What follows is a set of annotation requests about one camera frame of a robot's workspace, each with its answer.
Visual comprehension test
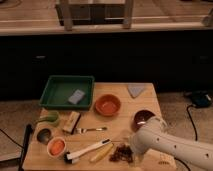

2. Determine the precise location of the dark brown bowl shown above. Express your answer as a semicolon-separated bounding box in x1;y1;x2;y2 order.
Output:
132;110;154;131

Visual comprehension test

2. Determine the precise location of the white cup orange inside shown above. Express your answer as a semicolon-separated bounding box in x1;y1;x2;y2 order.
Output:
47;137;66;158

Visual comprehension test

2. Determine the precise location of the grey sponge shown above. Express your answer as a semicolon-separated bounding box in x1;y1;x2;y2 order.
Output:
68;89;85;104

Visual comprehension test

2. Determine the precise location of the wooden chair frame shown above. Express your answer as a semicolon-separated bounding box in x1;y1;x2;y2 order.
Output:
55;0;134;31

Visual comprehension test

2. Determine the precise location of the red bowl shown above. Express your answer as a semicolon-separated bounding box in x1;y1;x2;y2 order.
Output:
94;94;121;117

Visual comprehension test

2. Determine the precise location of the yellow corn cob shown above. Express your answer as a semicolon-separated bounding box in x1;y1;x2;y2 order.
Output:
90;143;113;163

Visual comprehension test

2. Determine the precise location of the dark device on floor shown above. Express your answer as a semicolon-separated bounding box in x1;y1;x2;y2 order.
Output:
185;91;212;108

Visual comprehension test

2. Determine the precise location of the dark grape bunch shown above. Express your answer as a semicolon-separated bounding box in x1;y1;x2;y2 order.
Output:
109;144;133;163

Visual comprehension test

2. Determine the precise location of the wooden block eraser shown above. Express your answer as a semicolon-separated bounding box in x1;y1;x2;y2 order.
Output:
63;111;81;134

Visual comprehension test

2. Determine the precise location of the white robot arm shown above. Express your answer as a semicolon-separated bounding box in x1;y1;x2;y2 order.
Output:
129;116;213;171

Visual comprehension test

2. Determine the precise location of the grey triangular cloth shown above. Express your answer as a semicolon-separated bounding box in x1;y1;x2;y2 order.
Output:
127;84;145;98

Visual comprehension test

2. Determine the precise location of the black cable right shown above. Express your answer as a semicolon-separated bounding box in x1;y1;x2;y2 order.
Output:
185;103;199;142

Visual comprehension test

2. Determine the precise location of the silver fork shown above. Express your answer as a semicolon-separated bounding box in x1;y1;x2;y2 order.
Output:
75;127;107;134

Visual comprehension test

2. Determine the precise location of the green plastic tray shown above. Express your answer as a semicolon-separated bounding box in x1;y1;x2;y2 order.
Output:
40;75;95;110

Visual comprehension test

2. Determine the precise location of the black bar left edge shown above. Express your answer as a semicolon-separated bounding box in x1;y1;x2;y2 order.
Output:
18;124;33;171

